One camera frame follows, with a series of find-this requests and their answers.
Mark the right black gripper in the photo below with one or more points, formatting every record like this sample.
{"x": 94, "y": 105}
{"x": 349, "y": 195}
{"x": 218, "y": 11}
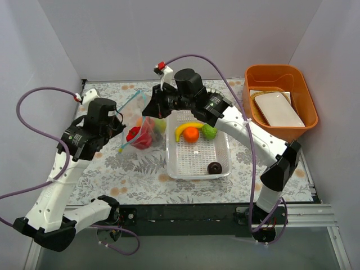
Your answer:
{"x": 158, "y": 102}

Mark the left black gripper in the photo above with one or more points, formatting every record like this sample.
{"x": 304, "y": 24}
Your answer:
{"x": 114, "y": 129}

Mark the small green fruit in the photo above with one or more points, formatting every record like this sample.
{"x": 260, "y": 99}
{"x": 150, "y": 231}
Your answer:
{"x": 160, "y": 125}

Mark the clear zip top bag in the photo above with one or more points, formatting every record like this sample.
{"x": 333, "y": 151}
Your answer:
{"x": 129, "y": 113}

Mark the red bell pepper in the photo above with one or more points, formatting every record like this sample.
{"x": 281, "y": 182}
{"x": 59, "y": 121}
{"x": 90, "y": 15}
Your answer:
{"x": 140, "y": 136}

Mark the peach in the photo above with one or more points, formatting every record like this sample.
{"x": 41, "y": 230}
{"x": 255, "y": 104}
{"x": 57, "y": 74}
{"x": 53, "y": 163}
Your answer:
{"x": 146, "y": 123}

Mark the black grape bunch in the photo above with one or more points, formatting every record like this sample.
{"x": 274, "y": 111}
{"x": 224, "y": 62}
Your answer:
{"x": 157, "y": 137}

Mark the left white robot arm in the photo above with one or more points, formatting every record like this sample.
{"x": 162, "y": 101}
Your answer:
{"x": 47, "y": 223}

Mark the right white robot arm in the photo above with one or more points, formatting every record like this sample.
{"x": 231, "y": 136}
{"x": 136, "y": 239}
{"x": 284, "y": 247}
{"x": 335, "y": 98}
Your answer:
{"x": 280, "y": 157}

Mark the orange fruit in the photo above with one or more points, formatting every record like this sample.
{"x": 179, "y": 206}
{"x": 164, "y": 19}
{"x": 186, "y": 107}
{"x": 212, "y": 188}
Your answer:
{"x": 191, "y": 134}

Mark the blue striped round plate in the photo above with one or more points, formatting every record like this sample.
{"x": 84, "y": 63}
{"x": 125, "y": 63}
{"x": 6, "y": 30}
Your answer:
{"x": 213, "y": 91}

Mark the large green custard apple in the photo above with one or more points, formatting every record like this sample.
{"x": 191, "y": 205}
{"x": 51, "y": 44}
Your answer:
{"x": 209, "y": 132}

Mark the white plastic basket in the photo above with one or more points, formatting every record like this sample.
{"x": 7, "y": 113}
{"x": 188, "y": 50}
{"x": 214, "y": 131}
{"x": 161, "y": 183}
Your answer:
{"x": 190, "y": 160}

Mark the dark purple mangosteen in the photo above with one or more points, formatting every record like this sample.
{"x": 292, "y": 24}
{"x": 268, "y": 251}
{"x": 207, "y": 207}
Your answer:
{"x": 214, "y": 168}

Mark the orange plastic bin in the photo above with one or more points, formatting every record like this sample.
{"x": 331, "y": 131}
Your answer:
{"x": 280, "y": 78}

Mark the white rectangular plate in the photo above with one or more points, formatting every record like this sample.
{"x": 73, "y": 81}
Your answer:
{"x": 278, "y": 111}

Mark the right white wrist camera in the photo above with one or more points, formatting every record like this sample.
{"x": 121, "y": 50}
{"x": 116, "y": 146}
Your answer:
{"x": 165, "y": 73}

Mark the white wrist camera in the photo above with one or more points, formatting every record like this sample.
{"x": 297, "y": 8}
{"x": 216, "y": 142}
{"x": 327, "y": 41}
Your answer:
{"x": 86, "y": 98}
{"x": 165, "y": 73}

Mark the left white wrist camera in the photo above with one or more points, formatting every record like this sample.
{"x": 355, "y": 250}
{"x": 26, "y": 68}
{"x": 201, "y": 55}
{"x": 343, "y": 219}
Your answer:
{"x": 86, "y": 98}

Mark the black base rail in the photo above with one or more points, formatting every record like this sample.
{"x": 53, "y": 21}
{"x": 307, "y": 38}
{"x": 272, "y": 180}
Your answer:
{"x": 186, "y": 219}

